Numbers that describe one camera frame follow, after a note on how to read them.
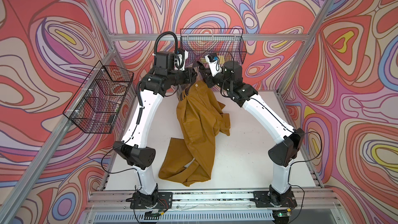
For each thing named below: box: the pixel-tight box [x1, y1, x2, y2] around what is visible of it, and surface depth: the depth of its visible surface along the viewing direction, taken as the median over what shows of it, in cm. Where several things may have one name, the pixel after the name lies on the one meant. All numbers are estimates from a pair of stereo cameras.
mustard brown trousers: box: [158, 79, 231, 187], surface depth 81 cm
